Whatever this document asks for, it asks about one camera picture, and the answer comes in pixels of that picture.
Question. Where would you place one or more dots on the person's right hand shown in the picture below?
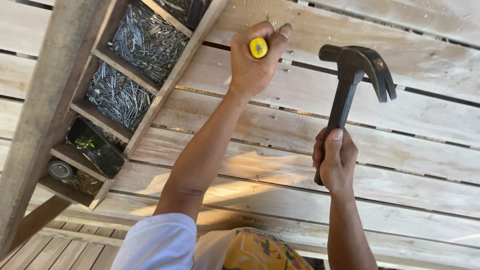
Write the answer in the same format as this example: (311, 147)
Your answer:
(339, 168)

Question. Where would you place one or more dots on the person's left hand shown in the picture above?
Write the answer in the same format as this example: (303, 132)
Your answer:
(249, 71)

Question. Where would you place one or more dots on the dark steel claw hammer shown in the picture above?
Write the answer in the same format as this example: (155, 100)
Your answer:
(350, 69)

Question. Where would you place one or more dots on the pale wooden plank panel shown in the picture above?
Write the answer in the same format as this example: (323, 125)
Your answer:
(412, 150)

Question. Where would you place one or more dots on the dark metal tool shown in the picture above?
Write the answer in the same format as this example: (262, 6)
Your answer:
(197, 13)

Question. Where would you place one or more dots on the wooden compartment nail box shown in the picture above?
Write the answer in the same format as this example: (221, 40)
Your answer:
(170, 80)

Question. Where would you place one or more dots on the pile of steel nails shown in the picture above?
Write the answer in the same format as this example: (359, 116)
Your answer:
(85, 183)
(174, 6)
(150, 41)
(118, 97)

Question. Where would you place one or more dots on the black smartphone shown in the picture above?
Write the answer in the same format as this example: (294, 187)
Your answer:
(95, 148)

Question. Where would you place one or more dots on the white printed t-shirt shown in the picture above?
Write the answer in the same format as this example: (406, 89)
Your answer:
(165, 243)

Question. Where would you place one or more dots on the thick wooden beam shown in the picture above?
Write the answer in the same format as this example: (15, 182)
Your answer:
(41, 112)

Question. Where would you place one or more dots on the grey tape roll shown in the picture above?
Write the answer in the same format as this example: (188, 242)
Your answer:
(60, 170)

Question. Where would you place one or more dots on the wooden slat deck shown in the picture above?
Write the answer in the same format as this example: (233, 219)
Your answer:
(56, 251)

